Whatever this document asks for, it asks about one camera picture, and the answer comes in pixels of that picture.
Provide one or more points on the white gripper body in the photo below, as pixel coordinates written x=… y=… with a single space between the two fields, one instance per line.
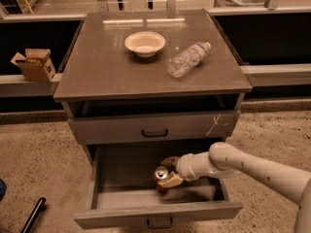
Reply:
x=186 y=167

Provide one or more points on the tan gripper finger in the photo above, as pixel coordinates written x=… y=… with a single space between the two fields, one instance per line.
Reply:
x=171 y=180
x=170 y=163

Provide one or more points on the red coke can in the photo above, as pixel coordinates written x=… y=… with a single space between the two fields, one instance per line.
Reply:
x=160 y=174

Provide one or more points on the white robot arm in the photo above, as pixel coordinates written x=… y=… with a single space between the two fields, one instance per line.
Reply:
x=223 y=159

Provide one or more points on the closed top drawer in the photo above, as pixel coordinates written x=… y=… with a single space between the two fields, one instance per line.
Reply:
x=127 y=129

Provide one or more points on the open middle drawer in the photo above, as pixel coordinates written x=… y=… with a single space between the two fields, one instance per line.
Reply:
x=123 y=190

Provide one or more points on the grey drawer cabinet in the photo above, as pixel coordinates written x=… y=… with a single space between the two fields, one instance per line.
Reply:
x=103 y=78

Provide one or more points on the clear plastic water bottle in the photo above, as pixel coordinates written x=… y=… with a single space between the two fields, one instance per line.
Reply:
x=183 y=62

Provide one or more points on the white bowl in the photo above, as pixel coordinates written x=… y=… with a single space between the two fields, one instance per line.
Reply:
x=145 y=43

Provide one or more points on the black rod on floor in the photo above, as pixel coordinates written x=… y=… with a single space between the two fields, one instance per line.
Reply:
x=39 y=207

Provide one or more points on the open cardboard box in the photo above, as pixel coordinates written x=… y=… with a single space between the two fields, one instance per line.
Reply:
x=35 y=65

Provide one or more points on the blue object at edge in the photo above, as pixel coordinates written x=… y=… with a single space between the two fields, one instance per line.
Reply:
x=3 y=189

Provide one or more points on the black top drawer handle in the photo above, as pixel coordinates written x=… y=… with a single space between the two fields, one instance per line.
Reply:
x=147 y=134

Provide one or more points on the black drawer handle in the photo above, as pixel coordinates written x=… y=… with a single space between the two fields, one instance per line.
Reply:
x=147 y=134
x=159 y=222

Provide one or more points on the black middle drawer handle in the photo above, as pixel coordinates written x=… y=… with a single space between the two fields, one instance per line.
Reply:
x=159 y=222

